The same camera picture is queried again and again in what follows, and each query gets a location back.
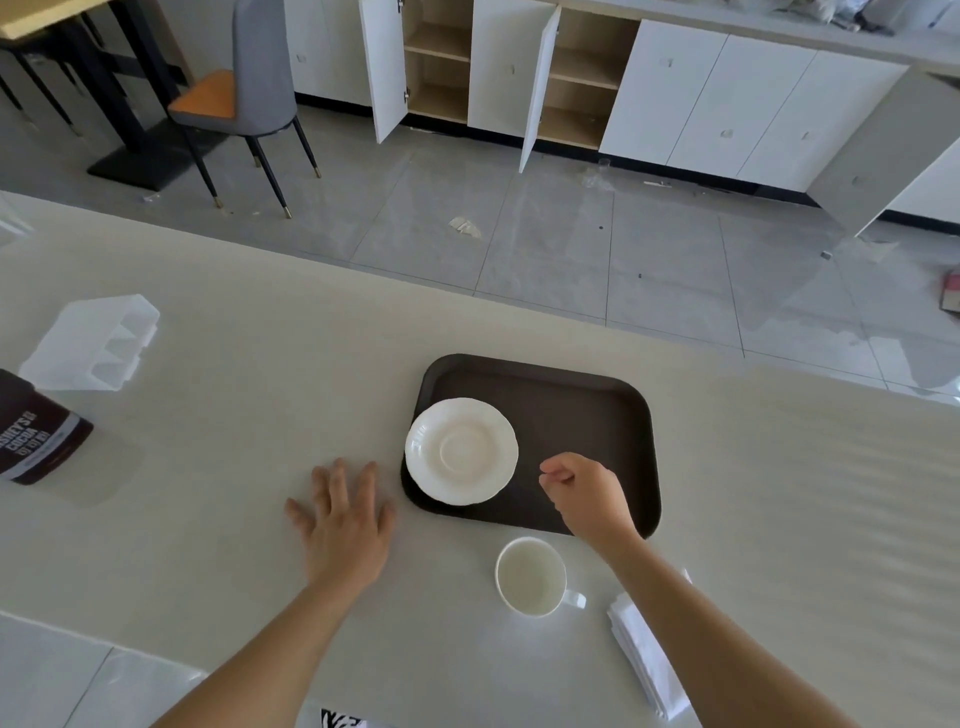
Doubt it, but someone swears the person's left hand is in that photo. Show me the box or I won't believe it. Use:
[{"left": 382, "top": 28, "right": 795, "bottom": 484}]
[{"left": 285, "top": 458, "right": 397, "bottom": 597}]

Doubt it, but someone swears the person's right hand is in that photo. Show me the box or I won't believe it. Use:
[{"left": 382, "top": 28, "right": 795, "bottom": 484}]
[{"left": 539, "top": 451, "right": 644, "bottom": 561}]

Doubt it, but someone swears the person's left forearm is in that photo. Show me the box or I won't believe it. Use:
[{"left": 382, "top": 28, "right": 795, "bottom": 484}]
[{"left": 152, "top": 566, "right": 380, "bottom": 728}]

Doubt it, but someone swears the person's right forearm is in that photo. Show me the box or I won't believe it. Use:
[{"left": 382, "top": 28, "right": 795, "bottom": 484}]
[{"left": 598, "top": 534, "right": 862, "bottom": 728}]

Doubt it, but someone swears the dark brown plastic tray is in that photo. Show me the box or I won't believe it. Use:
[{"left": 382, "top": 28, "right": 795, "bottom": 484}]
[{"left": 399, "top": 353, "right": 663, "bottom": 540}]

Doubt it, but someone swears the white scalloped saucer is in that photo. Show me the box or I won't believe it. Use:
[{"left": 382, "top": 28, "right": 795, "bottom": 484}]
[{"left": 404, "top": 398, "right": 520, "bottom": 506}]

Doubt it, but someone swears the white ceramic cup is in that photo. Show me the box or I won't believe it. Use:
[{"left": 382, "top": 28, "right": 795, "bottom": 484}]
[{"left": 494, "top": 536, "right": 588, "bottom": 619}]

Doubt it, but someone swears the stack of white napkins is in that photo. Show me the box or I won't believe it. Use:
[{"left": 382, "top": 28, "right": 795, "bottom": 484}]
[{"left": 606, "top": 568, "right": 693, "bottom": 723}]

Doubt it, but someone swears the brown cocoa container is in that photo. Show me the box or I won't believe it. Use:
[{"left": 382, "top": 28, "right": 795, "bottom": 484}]
[{"left": 0, "top": 368, "right": 96, "bottom": 487}]

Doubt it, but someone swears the translucent plastic box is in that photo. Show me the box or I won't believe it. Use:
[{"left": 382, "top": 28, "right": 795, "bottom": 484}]
[{"left": 18, "top": 294, "right": 162, "bottom": 394}]

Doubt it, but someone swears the white open cabinet door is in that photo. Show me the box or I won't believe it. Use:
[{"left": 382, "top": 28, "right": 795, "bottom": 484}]
[
  {"left": 357, "top": 0, "right": 411, "bottom": 146},
  {"left": 519, "top": 5, "right": 563, "bottom": 176}
]

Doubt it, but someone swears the grey chair with orange seat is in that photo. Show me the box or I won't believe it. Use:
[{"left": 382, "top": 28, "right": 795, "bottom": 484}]
[{"left": 165, "top": 0, "right": 323, "bottom": 221}]

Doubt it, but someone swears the white cabinet row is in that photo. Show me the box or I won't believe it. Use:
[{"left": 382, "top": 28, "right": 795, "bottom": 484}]
[{"left": 285, "top": 0, "right": 960, "bottom": 226}]

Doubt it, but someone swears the black table with wooden top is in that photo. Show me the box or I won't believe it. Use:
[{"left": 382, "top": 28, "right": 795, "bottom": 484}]
[{"left": 0, "top": 0, "right": 190, "bottom": 193}]

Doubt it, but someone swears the grey open cabinet door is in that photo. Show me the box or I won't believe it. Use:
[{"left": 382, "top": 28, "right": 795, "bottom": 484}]
[{"left": 807, "top": 66, "right": 960, "bottom": 238}]

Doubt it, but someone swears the clutter of grey objects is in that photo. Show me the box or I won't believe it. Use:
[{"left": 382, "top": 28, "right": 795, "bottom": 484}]
[{"left": 771, "top": 0, "right": 901, "bottom": 36}]

